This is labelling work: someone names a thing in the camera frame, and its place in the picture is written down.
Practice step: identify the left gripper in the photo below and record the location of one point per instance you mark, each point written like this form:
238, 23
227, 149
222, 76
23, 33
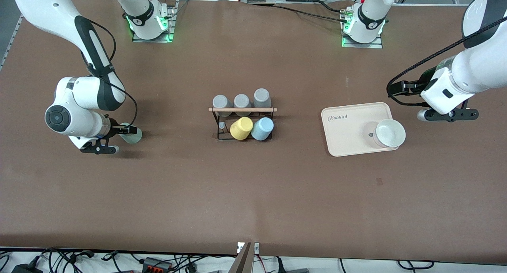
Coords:
426, 77

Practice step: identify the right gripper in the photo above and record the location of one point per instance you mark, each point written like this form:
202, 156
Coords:
115, 127

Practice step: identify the pale green plastic cup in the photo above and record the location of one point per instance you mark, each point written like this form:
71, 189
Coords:
134, 138

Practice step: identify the light blue plastic cup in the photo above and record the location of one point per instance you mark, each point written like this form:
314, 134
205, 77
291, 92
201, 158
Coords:
262, 129

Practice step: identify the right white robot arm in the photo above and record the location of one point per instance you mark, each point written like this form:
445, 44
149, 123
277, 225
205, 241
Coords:
87, 94

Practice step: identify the white bowl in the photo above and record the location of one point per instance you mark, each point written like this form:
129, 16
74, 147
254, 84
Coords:
390, 133

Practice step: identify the cream plastic tray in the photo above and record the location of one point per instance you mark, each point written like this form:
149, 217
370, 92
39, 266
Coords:
348, 124

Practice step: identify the grey plastic cup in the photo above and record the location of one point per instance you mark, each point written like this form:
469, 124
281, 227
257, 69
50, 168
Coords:
222, 102
242, 100
262, 96

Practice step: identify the yellow plastic cup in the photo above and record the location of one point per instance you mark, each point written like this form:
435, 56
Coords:
241, 128

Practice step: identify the black connector block orange tabs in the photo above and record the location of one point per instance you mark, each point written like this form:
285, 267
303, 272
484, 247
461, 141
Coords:
157, 264

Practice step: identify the brown table cover sheet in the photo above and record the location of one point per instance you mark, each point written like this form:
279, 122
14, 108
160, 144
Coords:
253, 193

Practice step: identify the black power adapter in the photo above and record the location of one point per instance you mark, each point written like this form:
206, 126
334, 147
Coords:
27, 268

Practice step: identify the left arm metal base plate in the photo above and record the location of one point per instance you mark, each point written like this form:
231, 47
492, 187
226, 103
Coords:
376, 46

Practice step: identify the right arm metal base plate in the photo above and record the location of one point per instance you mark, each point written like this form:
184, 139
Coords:
171, 23

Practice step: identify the aluminium table edge rail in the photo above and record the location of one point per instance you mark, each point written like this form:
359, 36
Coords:
11, 43

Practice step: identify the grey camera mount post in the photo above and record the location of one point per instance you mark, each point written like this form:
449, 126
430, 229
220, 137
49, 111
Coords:
242, 261

